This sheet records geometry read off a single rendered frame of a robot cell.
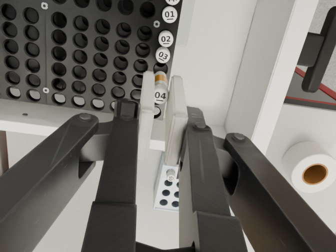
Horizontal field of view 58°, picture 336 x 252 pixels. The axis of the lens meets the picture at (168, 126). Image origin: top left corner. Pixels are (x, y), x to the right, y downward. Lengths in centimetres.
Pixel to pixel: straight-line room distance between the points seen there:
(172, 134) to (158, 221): 42
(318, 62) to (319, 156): 22
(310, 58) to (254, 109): 6
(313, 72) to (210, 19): 12
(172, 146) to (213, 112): 22
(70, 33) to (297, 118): 34
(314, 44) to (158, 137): 17
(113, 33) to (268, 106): 15
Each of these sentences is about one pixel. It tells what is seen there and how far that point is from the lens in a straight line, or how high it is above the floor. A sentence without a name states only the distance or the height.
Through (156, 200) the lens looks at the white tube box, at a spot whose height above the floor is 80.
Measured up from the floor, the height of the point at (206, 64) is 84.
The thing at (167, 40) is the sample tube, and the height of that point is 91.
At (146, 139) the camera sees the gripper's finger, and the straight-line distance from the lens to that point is 15.
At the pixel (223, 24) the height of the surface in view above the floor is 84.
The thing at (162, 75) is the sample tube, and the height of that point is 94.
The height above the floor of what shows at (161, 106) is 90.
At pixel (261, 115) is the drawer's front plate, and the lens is 28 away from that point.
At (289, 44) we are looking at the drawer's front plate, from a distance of 26.
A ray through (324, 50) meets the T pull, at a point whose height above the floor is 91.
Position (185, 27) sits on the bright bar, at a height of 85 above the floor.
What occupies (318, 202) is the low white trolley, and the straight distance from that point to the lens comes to 60.
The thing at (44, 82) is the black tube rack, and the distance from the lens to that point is 30.
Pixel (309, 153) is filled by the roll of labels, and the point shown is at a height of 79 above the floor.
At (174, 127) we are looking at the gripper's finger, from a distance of 15.
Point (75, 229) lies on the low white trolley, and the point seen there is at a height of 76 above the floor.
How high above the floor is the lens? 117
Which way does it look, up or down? 64 degrees down
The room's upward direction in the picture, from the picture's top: 177 degrees clockwise
